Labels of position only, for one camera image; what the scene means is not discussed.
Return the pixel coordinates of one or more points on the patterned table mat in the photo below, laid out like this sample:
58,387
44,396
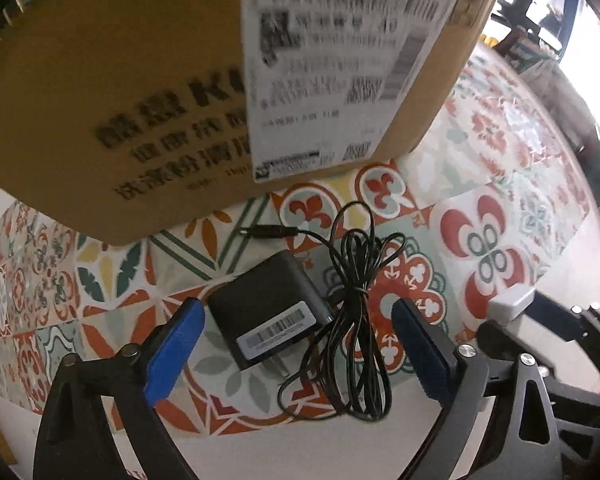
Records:
505,175

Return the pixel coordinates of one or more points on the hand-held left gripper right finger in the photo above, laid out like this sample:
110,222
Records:
422,355

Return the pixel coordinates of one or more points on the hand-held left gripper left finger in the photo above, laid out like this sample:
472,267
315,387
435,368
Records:
175,355

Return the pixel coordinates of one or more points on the white battery charger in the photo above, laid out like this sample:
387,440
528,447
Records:
510,302

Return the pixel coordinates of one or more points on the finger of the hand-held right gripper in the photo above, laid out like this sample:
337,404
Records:
555,317
497,337

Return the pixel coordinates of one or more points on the brown cardboard box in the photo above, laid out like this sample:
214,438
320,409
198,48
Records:
105,60

